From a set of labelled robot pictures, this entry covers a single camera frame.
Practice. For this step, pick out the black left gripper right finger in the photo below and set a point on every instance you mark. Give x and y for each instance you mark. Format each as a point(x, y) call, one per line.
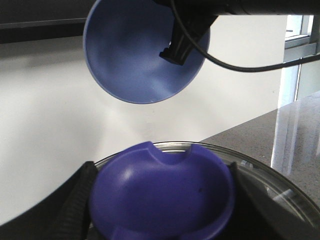
point(257, 217)

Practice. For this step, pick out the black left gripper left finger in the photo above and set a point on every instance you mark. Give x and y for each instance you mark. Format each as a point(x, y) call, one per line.
point(63, 215)

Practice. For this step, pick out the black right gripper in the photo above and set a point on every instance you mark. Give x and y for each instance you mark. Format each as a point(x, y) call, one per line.
point(198, 15)

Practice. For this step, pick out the light blue plastic bowl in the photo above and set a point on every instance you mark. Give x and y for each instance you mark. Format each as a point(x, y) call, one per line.
point(122, 41)

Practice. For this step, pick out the window frame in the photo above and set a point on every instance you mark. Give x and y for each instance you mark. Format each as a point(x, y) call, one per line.
point(302, 39)

